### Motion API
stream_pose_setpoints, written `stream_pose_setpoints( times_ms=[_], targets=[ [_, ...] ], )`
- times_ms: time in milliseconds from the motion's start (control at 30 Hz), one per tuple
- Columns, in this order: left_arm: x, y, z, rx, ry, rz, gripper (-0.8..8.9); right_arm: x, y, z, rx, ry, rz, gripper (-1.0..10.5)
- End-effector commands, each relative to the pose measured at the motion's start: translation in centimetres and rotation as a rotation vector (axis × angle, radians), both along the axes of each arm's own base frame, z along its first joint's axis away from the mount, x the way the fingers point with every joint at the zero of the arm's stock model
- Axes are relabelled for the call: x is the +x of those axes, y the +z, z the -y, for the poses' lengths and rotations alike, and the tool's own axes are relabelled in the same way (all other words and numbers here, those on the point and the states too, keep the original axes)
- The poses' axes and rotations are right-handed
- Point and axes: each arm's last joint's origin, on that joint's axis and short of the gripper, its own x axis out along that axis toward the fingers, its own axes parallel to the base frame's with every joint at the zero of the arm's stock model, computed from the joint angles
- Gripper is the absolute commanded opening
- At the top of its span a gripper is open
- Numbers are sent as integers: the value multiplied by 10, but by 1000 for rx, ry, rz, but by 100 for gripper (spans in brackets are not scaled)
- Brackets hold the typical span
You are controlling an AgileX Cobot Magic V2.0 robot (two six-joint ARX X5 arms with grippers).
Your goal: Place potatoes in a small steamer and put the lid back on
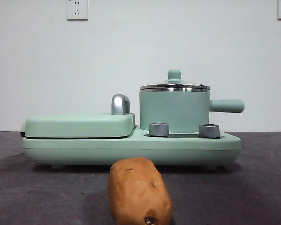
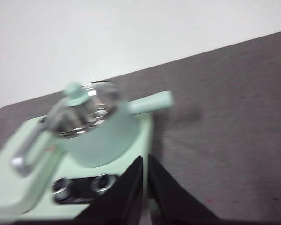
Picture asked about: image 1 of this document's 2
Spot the silver griddle lid handle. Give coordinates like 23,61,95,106
111,94,132,116

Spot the green hinged griddle lid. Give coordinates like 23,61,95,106
20,112,137,139

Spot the glass pot lid green knob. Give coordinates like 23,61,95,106
140,69,212,92

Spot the silver control knob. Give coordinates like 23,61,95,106
198,123,221,139
148,122,170,137

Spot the brown potato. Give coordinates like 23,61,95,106
107,157,173,225

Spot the green pot with handle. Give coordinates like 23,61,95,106
139,88,245,132

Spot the green breakfast maker base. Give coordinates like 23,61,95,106
22,124,242,170

